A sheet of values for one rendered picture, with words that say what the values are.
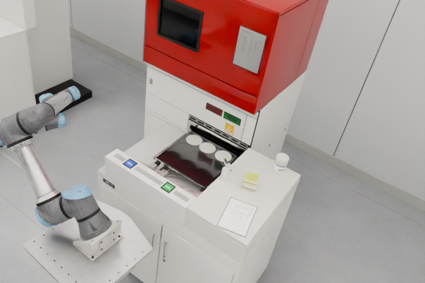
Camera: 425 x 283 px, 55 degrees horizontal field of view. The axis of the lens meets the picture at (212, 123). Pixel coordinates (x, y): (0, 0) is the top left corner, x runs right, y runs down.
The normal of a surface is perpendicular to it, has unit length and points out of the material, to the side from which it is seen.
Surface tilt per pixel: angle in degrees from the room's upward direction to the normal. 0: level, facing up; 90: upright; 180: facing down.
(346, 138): 90
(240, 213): 0
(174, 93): 90
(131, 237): 0
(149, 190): 90
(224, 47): 90
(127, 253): 0
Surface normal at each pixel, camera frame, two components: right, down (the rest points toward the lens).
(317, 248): 0.14, -0.79
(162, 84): -0.55, 0.44
